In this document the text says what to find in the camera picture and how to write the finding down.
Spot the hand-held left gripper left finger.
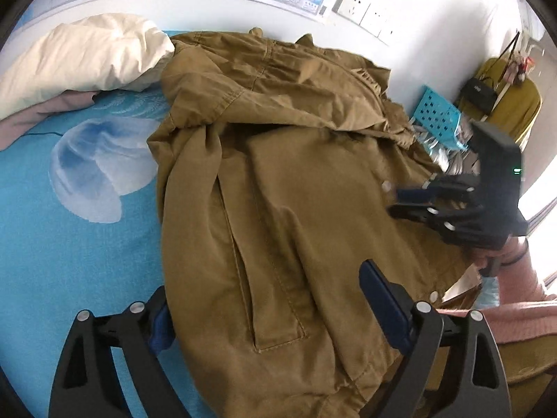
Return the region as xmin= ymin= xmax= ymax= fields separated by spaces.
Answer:
xmin=48 ymin=286 xmax=188 ymax=418

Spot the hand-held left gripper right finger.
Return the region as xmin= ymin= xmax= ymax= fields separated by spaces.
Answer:
xmin=359 ymin=260 xmax=512 ymax=418

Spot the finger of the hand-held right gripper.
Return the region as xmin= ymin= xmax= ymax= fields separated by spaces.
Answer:
xmin=395 ymin=173 xmax=479 ymax=205
xmin=386 ymin=202 xmax=484 ymax=249

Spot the brown jacket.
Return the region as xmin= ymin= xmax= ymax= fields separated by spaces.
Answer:
xmin=147 ymin=28 xmax=484 ymax=418

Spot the person's right forearm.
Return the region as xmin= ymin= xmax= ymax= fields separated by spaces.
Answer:
xmin=473 ymin=236 xmax=550 ymax=314

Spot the yellow hanging garment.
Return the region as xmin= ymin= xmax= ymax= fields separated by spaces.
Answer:
xmin=455 ymin=57 xmax=542 ymax=149

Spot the blue perforated plastic basket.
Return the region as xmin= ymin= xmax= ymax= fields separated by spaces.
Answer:
xmin=411 ymin=86 xmax=464 ymax=149

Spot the black handbag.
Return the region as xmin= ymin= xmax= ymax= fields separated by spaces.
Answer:
xmin=460 ymin=77 xmax=497 ymax=111

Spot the small plush toy charm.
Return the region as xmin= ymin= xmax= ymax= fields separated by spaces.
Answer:
xmin=511 ymin=52 xmax=535 ymax=83

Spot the blue floral blanket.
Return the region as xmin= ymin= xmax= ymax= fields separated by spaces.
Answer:
xmin=0 ymin=30 xmax=244 ymax=418

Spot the person's pink sweater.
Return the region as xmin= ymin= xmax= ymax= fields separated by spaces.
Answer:
xmin=435 ymin=294 xmax=557 ymax=354

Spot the pale pink cloth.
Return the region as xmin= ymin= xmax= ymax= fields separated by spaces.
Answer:
xmin=0 ymin=91 xmax=99 ymax=151

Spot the cream folded garment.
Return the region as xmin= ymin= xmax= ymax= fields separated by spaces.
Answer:
xmin=0 ymin=14 xmax=175 ymax=120

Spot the white wall socket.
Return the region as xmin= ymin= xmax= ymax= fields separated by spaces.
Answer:
xmin=333 ymin=0 xmax=372 ymax=24
xmin=361 ymin=3 xmax=394 ymax=32

